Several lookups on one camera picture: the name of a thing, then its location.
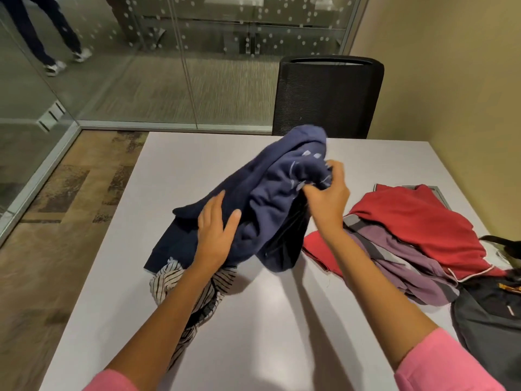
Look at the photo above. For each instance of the person's right hand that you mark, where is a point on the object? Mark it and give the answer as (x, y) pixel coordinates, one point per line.
(331, 203)

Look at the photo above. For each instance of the person's left hand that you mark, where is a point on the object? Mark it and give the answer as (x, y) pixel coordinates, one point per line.
(213, 240)

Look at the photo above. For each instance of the striped knit top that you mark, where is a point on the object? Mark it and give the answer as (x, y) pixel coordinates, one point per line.
(167, 280)

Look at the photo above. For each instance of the navy blue hoodie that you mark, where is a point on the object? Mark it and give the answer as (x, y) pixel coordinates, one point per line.
(264, 191)

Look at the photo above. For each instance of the red garment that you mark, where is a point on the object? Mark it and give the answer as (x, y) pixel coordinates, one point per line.
(415, 223)

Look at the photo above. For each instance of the mauve striped t-shirt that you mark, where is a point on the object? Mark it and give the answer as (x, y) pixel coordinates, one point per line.
(407, 264)

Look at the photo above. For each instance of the black orange backpack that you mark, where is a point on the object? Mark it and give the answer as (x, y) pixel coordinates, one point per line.
(488, 321)

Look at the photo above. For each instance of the person's right forearm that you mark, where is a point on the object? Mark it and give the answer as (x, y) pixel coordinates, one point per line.
(378, 297)

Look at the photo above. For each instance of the person's left forearm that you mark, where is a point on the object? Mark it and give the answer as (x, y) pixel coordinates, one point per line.
(163, 329)

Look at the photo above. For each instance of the person's left pink sleeve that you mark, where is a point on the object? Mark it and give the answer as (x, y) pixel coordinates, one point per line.
(108, 382)

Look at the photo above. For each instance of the person's pink sleeve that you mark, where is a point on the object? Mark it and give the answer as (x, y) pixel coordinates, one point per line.
(108, 382)
(443, 366)

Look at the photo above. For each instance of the person's right pink sleeve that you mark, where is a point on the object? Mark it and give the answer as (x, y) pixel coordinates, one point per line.
(443, 366)

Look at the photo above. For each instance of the black mesh office chair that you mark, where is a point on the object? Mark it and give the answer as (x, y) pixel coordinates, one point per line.
(325, 101)

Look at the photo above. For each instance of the metal glass door bracket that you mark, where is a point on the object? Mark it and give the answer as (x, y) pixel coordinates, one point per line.
(51, 116)

